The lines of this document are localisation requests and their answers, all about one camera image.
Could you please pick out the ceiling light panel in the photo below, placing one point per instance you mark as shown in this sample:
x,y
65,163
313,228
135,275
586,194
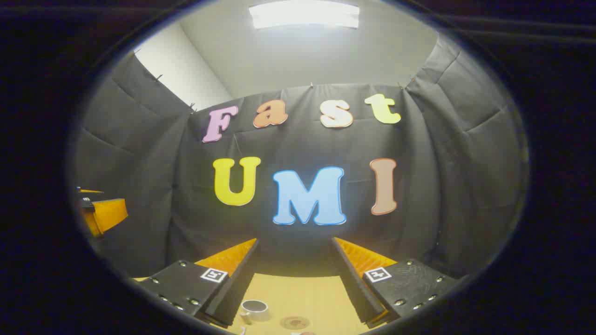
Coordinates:
x,y
305,14

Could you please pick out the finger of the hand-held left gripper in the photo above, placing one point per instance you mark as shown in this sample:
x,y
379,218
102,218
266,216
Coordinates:
x,y
109,214

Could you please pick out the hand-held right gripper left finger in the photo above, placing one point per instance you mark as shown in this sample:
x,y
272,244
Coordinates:
x,y
237,288

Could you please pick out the light wooden desktop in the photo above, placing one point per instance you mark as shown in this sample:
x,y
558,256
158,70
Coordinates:
x,y
307,293

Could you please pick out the round wooden coaster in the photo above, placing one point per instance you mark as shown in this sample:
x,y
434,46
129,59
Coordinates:
x,y
294,322

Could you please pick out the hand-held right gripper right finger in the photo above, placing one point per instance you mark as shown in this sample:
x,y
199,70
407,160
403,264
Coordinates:
x,y
354,284

